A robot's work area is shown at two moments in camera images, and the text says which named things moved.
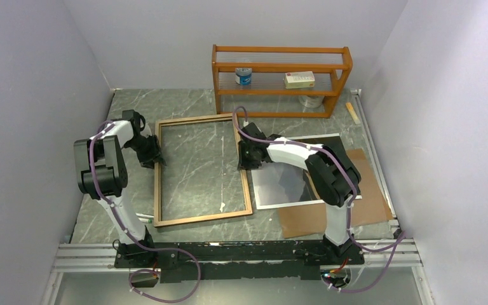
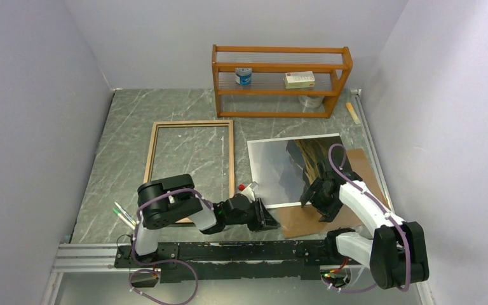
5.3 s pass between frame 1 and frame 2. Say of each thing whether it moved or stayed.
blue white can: stayed
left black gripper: moved
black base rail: stayed
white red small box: stayed
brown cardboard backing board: stayed
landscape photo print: stayed
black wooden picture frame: moved
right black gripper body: moved
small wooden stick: stayed
